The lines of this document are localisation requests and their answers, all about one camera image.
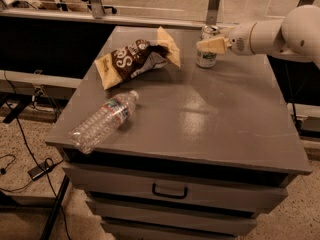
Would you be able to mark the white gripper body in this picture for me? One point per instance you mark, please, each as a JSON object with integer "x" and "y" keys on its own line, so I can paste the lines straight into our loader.
{"x": 240, "y": 39}

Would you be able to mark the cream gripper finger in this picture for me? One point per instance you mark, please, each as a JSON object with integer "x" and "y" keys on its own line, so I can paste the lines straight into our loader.
{"x": 217, "y": 45}
{"x": 226, "y": 31}

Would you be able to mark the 7up soda can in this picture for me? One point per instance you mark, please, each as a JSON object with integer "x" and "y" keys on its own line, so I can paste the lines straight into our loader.
{"x": 207, "y": 59}

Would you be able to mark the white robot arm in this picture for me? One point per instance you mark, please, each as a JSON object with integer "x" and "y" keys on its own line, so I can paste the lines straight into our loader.
{"x": 295, "y": 37}

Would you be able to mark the brown yellow chip bag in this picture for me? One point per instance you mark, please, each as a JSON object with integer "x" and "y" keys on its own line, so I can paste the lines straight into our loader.
{"x": 124, "y": 64}

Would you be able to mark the grey drawer cabinet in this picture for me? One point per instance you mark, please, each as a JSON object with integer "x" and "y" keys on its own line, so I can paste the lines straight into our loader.
{"x": 224, "y": 133}

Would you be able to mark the clear plastic water bottle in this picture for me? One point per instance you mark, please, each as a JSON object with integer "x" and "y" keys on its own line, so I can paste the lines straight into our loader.
{"x": 104, "y": 122}

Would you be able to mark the black power adapter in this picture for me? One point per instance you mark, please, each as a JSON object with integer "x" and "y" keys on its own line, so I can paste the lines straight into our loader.
{"x": 39, "y": 170}

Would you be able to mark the black stand leg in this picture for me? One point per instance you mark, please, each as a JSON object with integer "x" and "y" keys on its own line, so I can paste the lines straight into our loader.
{"x": 55, "y": 209}

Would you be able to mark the metal window frame rail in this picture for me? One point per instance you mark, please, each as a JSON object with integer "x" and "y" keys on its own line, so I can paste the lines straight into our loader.
{"x": 169, "y": 13}

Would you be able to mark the black drawer handle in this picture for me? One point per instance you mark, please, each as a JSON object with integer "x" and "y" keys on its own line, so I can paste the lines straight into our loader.
{"x": 166, "y": 192}

